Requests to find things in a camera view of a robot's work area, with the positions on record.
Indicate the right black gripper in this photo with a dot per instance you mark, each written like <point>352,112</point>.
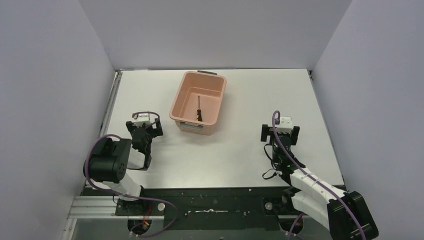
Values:
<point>266,132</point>

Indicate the yellow black screwdriver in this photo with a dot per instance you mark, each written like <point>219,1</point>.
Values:
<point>199,111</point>

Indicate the aluminium front rail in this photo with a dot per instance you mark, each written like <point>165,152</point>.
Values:
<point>103,207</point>

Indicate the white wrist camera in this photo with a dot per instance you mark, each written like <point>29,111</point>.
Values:
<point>284,124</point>
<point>140,119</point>

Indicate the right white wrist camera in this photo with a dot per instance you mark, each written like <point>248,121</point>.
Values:
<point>284,124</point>

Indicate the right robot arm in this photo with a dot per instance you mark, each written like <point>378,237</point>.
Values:
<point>344,214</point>

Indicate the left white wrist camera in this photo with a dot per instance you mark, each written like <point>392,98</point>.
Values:
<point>140,119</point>

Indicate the left side aluminium rail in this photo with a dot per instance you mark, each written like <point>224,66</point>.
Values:
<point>110,103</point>

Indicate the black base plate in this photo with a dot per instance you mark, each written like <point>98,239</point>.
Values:
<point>282,217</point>

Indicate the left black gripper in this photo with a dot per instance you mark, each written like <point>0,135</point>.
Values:
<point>144,129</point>

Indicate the aluminium rail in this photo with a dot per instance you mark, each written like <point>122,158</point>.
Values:
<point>110,103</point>
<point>103,207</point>

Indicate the pink plastic bin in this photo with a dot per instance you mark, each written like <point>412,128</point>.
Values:
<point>211,88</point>

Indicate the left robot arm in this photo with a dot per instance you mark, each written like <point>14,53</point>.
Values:
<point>111,156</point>

